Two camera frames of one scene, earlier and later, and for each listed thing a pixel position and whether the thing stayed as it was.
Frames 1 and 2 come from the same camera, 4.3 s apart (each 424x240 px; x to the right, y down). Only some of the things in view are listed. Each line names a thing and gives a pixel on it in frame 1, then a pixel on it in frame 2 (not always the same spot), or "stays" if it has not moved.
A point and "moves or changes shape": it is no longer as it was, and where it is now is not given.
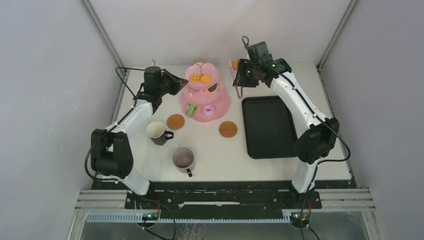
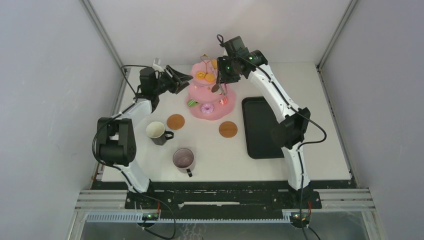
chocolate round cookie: [214, 88] moves or changes shape
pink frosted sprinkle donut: [208, 110] stays
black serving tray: [270, 131] stays
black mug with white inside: [156, 131] stays
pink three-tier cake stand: [204, 99] moves or changes shape
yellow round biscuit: [195, 78] moves or changes shape
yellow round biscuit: [234, 64] moves or changes shape
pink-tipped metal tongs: [238, 96] -> [225, 91]
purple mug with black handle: [183, 158] stays
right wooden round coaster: [228, 129] stays
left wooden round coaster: [175, 121] stays
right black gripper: [241, 78] -> [222, 77]
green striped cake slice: [191, 108] moves or changes shape
